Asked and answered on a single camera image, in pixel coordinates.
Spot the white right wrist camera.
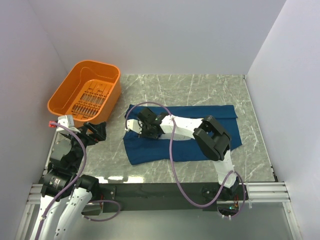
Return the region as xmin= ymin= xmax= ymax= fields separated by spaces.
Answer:
xmin=124 ymin=119 xmax=143 ymax=135

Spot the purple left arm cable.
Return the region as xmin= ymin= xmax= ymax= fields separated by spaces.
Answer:
xmin=32 ymin=123 xmax=122 ymax=240

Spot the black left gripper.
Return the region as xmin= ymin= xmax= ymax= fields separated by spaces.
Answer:
xmin=63 ymin=120 xmax=106 ymax=171

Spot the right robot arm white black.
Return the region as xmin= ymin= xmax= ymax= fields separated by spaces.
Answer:
xmin=126 ymin=107 xmax=240 ymax=201

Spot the orange plastic laundry basket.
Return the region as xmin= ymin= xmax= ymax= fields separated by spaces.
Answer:
xmin=47 ymin=60 xmax=122 ymax=128

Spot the blue Mickey Mouse t-shirt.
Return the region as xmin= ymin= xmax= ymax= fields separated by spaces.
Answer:
xmin=123 ymin=105 xmax=242 ymax=166

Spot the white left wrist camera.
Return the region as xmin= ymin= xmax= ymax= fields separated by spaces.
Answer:
xmin=48 ymin=115 xmax=80 ymax=134

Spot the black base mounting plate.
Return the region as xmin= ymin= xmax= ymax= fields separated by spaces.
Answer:
xmin=70 ymin=182 xmax=251 ymax=217

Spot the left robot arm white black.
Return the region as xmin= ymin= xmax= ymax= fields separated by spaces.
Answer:
xmin=30 ymin=116 xmax=106 ymax=240

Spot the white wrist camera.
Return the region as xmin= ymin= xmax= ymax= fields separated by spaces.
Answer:
xmin=48 ymin=115 xmax=80 ymax=134
xmin=124 ymin=119 xmax=143 ymax=135

